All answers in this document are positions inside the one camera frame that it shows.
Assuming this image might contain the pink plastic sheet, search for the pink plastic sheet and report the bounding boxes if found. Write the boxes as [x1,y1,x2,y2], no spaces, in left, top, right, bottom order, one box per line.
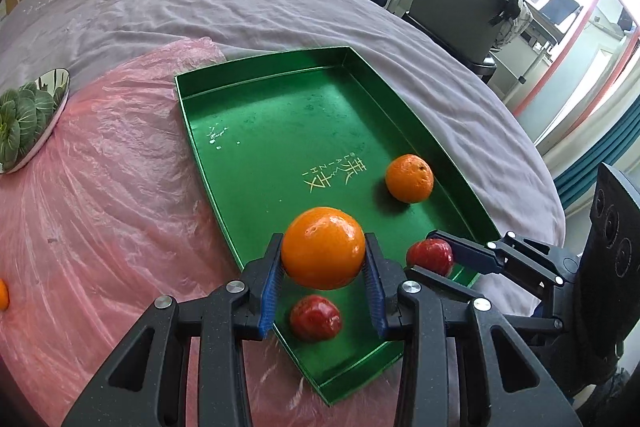
[0,36,402,427]

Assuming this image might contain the orange mandarin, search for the orange mandarin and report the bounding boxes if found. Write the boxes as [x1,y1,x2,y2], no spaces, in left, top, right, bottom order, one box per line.
[0,279,10,312]
[281,207,366,291]

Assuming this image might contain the green leafy vegetable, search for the green leafy vegetable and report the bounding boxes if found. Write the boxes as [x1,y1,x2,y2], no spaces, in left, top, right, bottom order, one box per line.
[1,81,64,172]

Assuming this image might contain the white patterned plate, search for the white patterned plate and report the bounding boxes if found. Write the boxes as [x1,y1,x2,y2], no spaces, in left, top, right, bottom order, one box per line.
[0,68,70,174]

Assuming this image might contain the large front orange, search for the large front orange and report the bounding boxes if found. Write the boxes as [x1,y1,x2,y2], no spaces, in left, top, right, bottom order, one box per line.
[385,154,435,205]

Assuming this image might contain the teal curtain right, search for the teal curtain right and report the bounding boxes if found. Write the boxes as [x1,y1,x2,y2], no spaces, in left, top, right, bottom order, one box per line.
[554,98,640,210]

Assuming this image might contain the green rectangular tray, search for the green rectangular tray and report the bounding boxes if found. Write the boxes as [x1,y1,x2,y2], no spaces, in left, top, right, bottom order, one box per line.
[173,45,501,407]

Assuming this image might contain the red apple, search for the red apple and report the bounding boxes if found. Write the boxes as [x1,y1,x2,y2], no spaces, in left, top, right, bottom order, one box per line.
[406,239,454,277]
[288,295,343,343]

